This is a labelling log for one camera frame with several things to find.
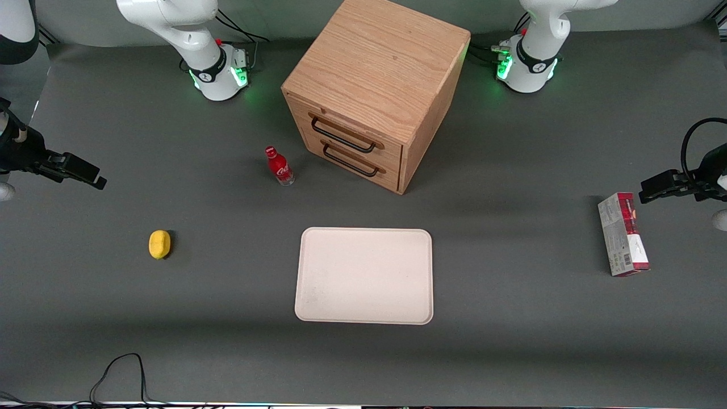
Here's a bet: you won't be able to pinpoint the black cable on table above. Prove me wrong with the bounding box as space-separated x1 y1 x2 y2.
0 353 171 407

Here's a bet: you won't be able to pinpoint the black base cables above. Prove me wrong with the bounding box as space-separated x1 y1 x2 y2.
469 11 532 68
215 8 271 73

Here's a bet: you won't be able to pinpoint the beige plastic tray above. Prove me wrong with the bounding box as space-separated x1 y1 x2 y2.
294 227 434 325

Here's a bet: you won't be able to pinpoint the black right base cables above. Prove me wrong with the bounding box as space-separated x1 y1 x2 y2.
215 8 271 73

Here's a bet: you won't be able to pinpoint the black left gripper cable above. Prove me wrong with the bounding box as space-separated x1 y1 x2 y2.
680 117 727 182

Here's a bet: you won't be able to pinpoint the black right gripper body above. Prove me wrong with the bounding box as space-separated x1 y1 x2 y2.
0 126 51 173

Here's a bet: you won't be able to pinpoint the grey and red carton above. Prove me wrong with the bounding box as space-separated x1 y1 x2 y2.
598 192 651 278

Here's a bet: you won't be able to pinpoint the black left base cables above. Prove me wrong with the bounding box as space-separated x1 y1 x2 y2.
469 11 532 68

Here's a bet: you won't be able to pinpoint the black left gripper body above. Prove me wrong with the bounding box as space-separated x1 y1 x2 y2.
694 144 727 203

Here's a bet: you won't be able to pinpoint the black drawer handle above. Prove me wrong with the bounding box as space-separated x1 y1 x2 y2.
322 142 379 178
311 116 377 154

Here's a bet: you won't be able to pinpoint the yellow lemon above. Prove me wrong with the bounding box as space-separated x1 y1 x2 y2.
149 230 172 260

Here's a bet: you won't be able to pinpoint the red coke bottle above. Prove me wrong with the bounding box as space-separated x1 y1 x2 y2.
265 146 295 187

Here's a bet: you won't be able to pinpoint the wooden drawer cabinet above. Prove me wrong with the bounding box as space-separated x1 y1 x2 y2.
281 0 471 195

